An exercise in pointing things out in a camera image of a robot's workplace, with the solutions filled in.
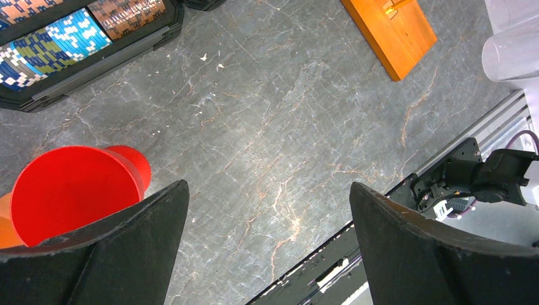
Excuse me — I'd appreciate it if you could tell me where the wooden rack base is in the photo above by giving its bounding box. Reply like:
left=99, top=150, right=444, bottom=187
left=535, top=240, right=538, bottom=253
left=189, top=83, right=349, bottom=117
left=341, top=0, right=437, bottom=82

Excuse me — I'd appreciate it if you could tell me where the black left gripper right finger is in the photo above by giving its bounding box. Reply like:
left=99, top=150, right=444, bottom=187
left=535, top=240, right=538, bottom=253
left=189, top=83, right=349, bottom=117
left=349, top=182, right=538, bottom=304

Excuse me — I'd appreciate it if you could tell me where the clear wine glass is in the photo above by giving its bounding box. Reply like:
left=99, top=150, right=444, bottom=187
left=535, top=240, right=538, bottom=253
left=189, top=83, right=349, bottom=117
left=482, top=1, right=538, bottom=81

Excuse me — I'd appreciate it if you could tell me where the orange wine glass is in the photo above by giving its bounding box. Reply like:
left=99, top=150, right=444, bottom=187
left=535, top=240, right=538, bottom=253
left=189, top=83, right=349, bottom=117
left=1, top=193, right=24, bottom=249

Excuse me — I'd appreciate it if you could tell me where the black poker chip case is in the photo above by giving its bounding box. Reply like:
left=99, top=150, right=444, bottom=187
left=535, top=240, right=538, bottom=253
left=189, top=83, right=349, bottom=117
left=1, top=1, right=221, bottom=112

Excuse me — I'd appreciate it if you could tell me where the red wine glass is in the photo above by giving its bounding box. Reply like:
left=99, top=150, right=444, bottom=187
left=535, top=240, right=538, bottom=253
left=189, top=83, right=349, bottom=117
left=10, top=146, right=152, bottom=247

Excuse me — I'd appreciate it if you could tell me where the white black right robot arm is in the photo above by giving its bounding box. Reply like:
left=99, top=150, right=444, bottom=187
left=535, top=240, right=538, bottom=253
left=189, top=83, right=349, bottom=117
left=410, top=138, right=538, bottom=221

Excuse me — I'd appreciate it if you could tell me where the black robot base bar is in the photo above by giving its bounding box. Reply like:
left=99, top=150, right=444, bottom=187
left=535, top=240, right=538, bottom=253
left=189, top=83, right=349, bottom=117
left=249, top=138, right=482, bottom=304

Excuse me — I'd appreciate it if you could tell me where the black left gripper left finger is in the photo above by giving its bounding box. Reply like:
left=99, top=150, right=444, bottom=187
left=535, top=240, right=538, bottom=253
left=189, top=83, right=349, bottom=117
left=1, top=180, right=189, bottom=304

